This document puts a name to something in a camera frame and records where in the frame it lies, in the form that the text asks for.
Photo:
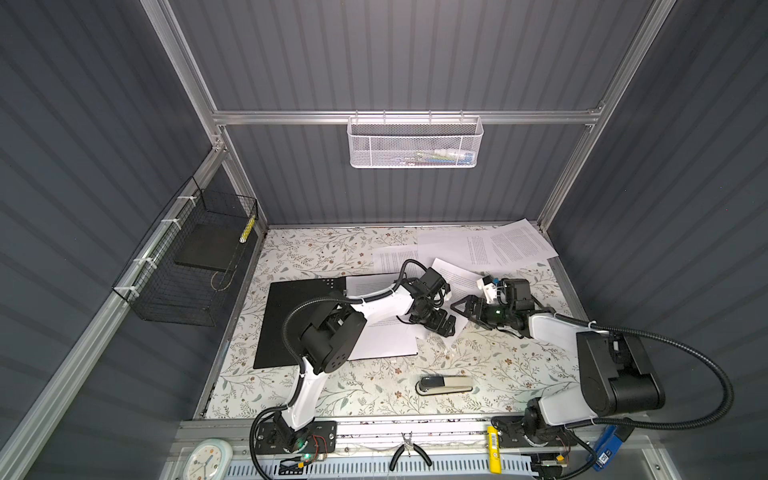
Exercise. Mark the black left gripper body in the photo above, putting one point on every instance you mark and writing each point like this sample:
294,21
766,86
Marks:
432,318

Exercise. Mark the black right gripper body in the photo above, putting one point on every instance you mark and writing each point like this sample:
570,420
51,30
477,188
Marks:
491,315

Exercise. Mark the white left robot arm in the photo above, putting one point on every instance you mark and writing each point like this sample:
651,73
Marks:
321,333

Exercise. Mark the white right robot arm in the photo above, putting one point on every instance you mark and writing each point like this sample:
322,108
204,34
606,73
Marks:
616,375

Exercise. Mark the grey black stapler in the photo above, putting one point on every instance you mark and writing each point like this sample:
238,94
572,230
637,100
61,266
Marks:
435,385

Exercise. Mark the pens in white basket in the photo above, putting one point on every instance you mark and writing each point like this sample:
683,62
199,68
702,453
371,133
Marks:
440,157

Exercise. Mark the yellow utility knife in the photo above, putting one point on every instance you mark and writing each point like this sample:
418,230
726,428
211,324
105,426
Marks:
494,457

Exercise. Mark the yellow marker in basket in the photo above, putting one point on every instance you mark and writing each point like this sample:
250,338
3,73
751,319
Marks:
247,230

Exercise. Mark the black pad in basket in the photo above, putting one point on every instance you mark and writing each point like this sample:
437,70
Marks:
210,247

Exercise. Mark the black handled pliers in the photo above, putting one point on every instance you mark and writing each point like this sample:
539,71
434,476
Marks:
408,447

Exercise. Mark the white wire mesh basket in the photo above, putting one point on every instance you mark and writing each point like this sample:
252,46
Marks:
378,142

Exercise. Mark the black wire basket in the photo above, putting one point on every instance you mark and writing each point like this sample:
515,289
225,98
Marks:
158,290

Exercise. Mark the white wall clock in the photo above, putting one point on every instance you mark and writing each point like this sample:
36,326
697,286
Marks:
209,460

